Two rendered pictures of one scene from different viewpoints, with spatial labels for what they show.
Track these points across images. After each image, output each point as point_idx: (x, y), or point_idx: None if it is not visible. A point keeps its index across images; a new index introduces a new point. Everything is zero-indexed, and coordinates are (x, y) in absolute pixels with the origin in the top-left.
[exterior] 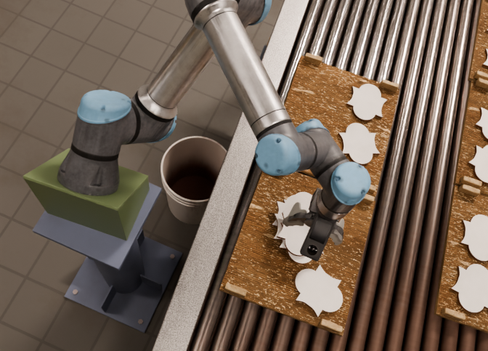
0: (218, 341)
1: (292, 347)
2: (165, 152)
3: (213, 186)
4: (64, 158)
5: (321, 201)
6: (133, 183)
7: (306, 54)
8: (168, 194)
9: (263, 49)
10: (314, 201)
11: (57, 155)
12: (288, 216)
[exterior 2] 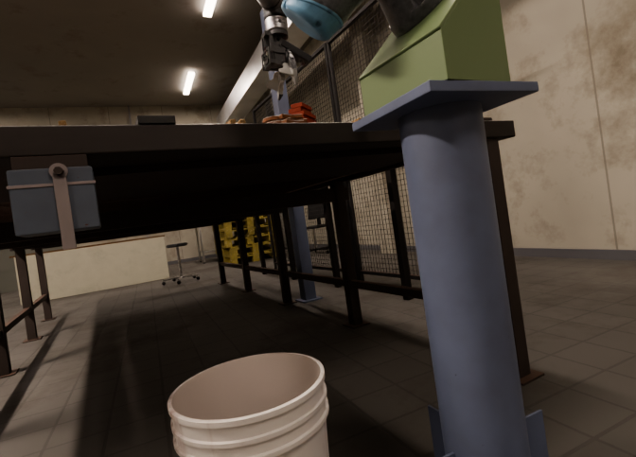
0: None
1: None
2: (266, 412)
3: (304, 123)
4: (446, 6)
5: (285, 18)
6: (379, 52)
7: (61, 120)
8: (327, 404)
9: (19, 169)
10: (278, 47)
11: (453, 0)
12: (293, 68)
